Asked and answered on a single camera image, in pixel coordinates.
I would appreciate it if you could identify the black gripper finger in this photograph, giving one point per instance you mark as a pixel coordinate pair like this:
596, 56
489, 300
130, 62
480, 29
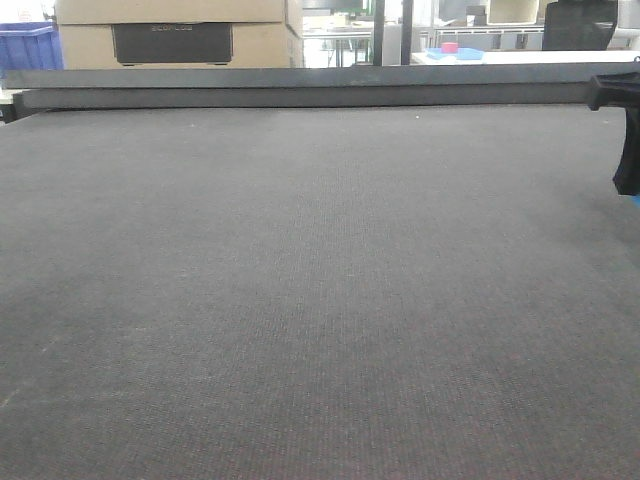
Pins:
621, 91

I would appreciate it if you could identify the dark conveyor belt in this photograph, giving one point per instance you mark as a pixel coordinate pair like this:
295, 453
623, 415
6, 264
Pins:
434, 293

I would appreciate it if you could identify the black mesh office chair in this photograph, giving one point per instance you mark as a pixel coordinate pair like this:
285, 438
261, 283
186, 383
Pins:
579, 25

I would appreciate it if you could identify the white table in background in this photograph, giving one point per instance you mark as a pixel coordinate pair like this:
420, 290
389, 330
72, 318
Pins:
522, 57

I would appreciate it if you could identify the blue tray on white table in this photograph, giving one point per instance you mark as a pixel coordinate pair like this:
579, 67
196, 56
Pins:
461, 54

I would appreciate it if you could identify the cardboard box with black print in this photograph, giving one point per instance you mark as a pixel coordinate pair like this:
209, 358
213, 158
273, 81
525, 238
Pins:
180, 34

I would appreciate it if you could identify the blue plastic crate far left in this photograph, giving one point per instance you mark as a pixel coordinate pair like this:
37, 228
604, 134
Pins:
30, 46

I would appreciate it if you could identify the grey conveyor side rail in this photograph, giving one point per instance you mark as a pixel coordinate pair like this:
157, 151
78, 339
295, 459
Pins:
354, 87

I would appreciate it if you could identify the black vertical post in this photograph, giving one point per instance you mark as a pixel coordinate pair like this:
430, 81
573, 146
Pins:
378, 7

